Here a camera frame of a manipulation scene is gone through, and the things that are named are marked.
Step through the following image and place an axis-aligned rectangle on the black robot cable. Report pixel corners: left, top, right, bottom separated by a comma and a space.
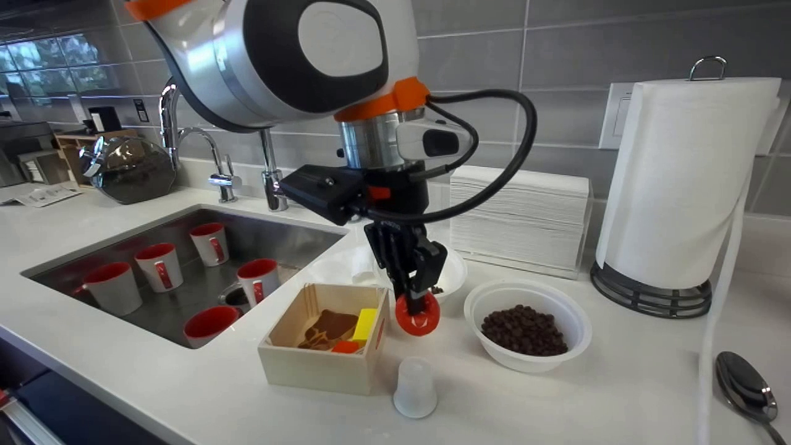
409, 87, 541, 228

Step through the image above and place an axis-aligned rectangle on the small orange piece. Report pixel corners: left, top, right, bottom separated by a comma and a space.
328, 335, 367, 357

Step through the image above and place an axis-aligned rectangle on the white square box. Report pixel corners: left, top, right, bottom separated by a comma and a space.
255, 282, 393, 398

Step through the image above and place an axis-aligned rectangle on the yellow block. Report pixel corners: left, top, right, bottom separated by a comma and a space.
349, 303, 383, 346

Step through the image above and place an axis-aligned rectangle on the clear plastic cup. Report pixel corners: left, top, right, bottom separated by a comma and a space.
390, 352, 441, 423

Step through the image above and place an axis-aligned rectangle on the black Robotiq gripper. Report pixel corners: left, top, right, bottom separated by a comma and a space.
361, 157, 453, 324

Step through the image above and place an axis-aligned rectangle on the red and white mug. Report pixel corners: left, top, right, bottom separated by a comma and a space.
131, 239, 186, 296
85, 258, 145, 319
186, 218, 233, 268
180, 303, 244, 347
236, 253, 285, 308

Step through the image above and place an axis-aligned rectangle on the white folded napkin stack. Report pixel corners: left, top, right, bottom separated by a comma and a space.
447, 162, 597, 282

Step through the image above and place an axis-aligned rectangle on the stainless steel sink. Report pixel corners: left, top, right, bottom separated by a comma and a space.
21, 202, 349, 350

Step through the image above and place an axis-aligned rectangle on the orange round squeeze toy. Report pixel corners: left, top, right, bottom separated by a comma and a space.
390, 288, 446, 338

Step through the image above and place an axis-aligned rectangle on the dark shiny bag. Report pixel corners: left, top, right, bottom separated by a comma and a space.
77, 129, 186, 208

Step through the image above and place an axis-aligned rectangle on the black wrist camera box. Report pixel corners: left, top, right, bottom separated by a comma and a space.
280, 161, 370, 228

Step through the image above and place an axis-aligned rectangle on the white paper towel roll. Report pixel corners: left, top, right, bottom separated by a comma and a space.
593, 74, 783, 294

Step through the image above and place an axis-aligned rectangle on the black paper towel holder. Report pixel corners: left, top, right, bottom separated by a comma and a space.
589, 51, 733, 320

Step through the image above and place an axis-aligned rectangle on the small chrome tap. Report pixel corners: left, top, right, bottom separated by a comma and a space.
257, 126, 291, 213

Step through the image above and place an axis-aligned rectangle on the white bowl with beans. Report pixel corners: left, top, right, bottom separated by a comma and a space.
459, 276, 597, 378

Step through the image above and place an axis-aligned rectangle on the brown piece in box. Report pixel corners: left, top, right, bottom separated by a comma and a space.
297, 305, 361, 352

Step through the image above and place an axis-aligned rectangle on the tall chrome faucet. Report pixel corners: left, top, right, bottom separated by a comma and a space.
155, 77, 244, 205

